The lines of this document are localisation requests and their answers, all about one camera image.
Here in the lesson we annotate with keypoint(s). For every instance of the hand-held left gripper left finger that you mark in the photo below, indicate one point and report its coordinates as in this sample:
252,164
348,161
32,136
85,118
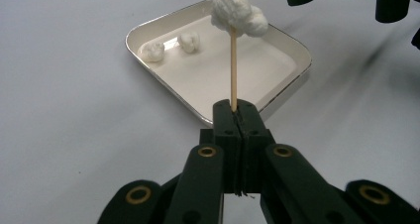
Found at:
228,141

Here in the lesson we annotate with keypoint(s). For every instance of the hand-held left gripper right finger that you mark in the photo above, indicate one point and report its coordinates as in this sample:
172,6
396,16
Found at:
252,141

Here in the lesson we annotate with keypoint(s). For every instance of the white square metal tray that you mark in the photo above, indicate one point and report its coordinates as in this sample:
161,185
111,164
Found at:
204,75

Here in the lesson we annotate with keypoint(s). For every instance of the white cotton ball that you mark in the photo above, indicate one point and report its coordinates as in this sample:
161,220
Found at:
153,51
189,41
234,11

